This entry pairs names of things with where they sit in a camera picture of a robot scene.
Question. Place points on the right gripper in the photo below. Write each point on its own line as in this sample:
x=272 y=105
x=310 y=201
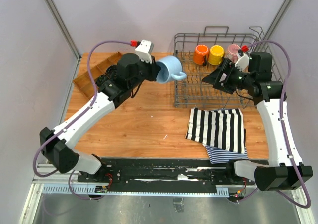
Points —
x=226 y=67

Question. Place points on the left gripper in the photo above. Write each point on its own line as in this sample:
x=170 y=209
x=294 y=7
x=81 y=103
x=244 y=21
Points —
x=154 y=68

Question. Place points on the light blue mug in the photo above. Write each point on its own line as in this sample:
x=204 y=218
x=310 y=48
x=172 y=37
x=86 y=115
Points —
x=170 y=70

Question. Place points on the yellow enamel mug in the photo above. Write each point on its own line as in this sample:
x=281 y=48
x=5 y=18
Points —
x=216 y=54

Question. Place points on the orange glass mug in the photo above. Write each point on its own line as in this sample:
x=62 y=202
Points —
x=201 y=54

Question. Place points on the pink ghost pattern mug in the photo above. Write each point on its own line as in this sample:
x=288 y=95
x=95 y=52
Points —
x=231 y=52

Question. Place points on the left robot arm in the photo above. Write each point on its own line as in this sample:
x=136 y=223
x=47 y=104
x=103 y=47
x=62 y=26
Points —
x=57 y=144

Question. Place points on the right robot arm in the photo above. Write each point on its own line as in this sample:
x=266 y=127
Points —
x=285 y=169

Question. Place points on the black white striped cloth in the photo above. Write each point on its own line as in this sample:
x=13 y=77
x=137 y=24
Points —
x=220 y=128

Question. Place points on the wooden compartment tray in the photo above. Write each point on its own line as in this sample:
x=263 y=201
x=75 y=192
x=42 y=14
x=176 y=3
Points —
x=99 y=63

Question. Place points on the blue white striped cloth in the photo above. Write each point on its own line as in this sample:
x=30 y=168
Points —
x=220 y=156

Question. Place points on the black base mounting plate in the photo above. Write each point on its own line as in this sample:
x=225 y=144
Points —
x=148 y=169

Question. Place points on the grey wire dish rack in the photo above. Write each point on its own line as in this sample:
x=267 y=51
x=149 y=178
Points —
x=192 y=92

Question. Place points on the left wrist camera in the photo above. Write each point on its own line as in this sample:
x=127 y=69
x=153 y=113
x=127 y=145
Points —
x=143 y=49

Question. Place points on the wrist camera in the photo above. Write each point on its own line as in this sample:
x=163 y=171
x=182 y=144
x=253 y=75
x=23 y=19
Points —
x=143 y=49
x=243 y=58

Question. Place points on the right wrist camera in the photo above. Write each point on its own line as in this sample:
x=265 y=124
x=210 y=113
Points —
x=243 y=58

